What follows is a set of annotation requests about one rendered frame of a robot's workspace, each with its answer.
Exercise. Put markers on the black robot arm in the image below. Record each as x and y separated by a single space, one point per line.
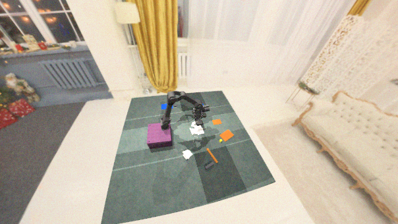
199 108

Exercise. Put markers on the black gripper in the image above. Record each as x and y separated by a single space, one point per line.
197 117

